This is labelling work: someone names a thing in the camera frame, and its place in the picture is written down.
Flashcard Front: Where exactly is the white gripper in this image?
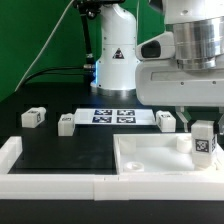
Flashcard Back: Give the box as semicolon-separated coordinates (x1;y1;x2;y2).
135;60;224;134

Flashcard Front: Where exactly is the white square tabletop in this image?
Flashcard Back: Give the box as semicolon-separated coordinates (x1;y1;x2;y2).
113;133;224;175

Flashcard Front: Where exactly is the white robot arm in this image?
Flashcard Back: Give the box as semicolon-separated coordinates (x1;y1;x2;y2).
73;0;224;111

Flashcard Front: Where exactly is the white U-shaped fence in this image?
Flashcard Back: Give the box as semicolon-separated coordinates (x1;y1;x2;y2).
0;137;224;200

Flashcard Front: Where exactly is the white marker sheet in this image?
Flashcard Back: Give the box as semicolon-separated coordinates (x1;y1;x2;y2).
75;108;156;125

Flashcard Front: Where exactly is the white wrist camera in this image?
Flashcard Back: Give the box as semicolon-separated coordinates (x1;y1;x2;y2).
136;32;175;61

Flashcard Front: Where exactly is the black cable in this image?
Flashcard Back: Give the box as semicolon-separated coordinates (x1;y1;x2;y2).
23;13;97;86

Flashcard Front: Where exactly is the white cable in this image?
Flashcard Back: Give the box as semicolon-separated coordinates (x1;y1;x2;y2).
14;0;76;92

